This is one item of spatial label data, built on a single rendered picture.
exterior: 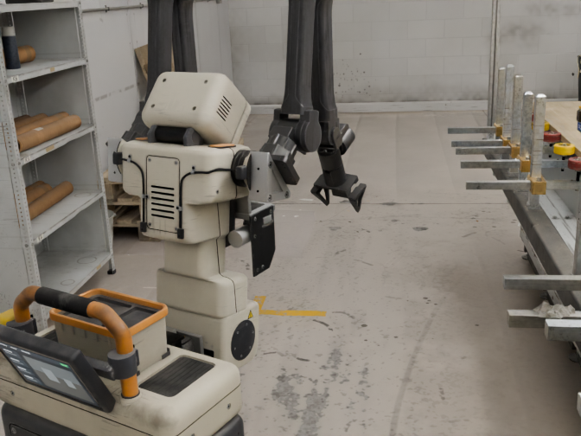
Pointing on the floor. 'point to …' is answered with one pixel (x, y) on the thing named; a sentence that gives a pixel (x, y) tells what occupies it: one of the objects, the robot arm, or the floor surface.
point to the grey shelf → (50, 160)
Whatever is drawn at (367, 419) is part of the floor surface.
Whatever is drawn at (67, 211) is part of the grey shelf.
